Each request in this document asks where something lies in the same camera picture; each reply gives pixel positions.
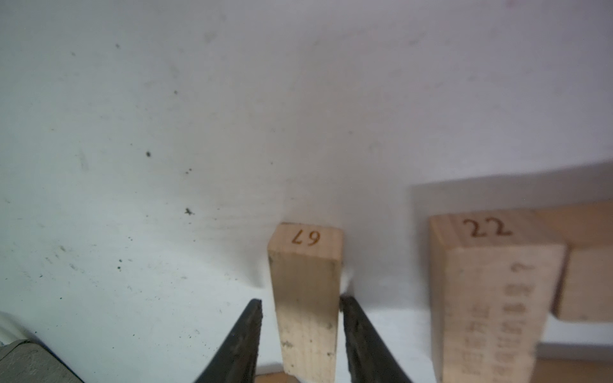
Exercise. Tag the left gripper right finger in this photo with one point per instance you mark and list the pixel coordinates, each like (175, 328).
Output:
(369, 359)

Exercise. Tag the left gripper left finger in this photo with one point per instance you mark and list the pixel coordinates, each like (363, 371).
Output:
(236, 359)

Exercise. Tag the wooden block numbered 67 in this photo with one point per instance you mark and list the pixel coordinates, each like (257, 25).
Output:
(306, 263)

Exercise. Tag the wooden block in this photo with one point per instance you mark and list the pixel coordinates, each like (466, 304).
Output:
(493, 278)
(568, 371)
(585, 291)

